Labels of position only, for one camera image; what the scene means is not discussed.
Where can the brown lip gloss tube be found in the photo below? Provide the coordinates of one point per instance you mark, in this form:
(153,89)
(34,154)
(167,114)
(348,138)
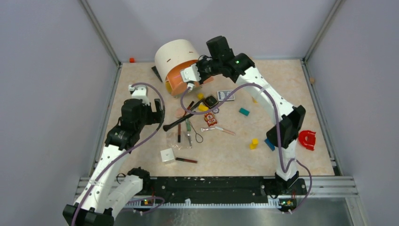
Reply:
(179,134)

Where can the silver small tube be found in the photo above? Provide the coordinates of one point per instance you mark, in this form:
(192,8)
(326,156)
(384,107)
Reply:
(207,129)

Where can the teal block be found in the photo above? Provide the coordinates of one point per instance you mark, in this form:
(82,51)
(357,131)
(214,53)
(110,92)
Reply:
(244,111)

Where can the black eyeliner pen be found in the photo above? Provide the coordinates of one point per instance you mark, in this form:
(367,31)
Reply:
(193,107)

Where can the black lego plate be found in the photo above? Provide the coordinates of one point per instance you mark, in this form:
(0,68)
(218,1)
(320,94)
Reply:
(155,70)

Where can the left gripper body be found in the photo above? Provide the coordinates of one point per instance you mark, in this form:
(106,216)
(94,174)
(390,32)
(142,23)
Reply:
(149,117)

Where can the yellow cube block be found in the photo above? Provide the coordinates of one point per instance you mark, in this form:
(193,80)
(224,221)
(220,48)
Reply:
(202,108)

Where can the blue lego brick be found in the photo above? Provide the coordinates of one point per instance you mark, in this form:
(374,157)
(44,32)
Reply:
(269,144)

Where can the clear plastic wrapper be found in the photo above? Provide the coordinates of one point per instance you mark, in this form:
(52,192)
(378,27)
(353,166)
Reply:
(176,141)

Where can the pink makeup sponge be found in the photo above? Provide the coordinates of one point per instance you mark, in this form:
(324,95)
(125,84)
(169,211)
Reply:
(180,113)

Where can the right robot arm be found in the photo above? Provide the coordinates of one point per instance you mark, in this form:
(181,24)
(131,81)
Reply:
(287,118)

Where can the red plastic horseshoe toy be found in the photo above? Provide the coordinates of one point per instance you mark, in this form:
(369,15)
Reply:
(307,139)

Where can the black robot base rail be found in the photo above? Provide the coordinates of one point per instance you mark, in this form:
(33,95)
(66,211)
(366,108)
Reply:
(220,190)

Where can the white round drawer organizer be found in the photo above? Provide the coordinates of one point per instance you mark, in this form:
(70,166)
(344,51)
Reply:
(170,59)

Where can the black square compact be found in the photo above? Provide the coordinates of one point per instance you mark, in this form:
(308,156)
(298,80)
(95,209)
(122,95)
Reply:
(210,101)

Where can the green tube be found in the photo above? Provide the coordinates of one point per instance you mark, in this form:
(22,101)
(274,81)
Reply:
(188,125)

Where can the black wire loop tool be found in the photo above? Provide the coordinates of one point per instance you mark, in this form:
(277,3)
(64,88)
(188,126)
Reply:
(198,137)

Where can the blue playing card box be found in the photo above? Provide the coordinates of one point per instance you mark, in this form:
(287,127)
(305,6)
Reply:
(223,95)

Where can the black makeup brush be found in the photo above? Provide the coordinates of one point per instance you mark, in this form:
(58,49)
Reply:
(168,127)

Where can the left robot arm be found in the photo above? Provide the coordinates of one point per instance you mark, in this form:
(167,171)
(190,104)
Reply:
(98,205)

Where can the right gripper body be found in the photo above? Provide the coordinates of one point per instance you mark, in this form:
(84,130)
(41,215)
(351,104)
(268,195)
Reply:
(207,69)

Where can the white cosmetic box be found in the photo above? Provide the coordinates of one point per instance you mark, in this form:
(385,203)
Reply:
(167,156)

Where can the dark red lipstick tube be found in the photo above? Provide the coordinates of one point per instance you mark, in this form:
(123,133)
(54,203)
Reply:
(186,160)

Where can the small yellow block with cap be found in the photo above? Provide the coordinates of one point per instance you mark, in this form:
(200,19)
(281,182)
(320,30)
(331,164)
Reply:
(200,96)

